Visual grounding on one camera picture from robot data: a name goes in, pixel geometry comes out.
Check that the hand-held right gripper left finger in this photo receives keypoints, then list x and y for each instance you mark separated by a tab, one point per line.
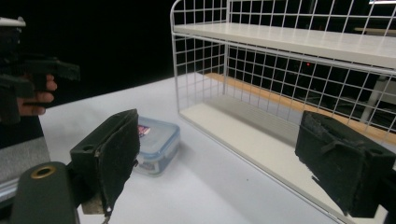
115	149

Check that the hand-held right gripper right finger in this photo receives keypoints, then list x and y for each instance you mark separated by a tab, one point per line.
339	161

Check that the clear container with blue lid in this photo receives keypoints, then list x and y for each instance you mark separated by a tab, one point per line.
160	140

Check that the white stand leg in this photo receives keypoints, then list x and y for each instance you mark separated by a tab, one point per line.
375	96

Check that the wooden bar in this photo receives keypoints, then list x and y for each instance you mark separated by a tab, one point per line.
373	30

